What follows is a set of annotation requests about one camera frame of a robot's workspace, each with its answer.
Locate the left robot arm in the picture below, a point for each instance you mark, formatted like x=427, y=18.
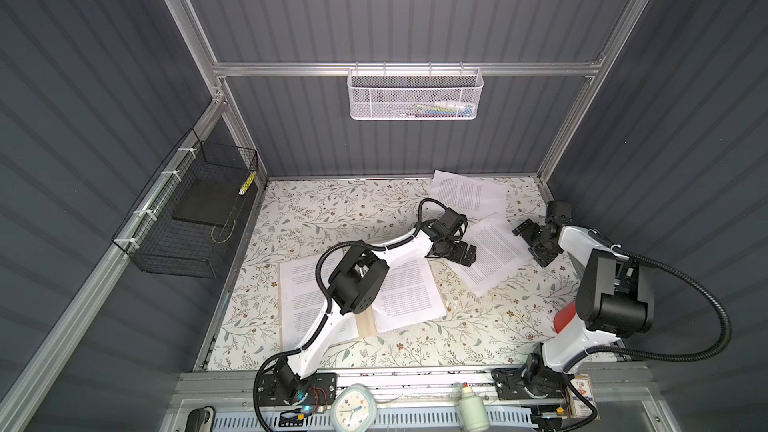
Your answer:
x=350, y=275

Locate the black wire basket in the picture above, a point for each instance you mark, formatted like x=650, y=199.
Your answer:
x=191, y=220

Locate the floral table mat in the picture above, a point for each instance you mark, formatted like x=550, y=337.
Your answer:
x=301, y=219

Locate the red pen cup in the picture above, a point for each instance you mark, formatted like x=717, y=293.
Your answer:
x=564, y=317

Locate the white wire basket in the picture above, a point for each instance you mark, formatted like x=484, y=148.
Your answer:
x=419, y=95

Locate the beige paper folder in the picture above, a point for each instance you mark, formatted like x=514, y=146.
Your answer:
x=362, y=325

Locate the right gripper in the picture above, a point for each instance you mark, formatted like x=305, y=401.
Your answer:
x=545, y=257

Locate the yellow marker in basket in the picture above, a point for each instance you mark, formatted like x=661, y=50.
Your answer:
x=247, y=183

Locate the white alarm clock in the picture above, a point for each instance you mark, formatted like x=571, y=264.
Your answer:
x=354, y=410

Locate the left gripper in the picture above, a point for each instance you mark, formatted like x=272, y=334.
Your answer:
x=457, y=255

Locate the white glue bottle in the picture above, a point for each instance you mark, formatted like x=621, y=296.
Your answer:
x=471, y=410

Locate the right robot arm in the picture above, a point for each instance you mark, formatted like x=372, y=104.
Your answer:
x=615, y=300

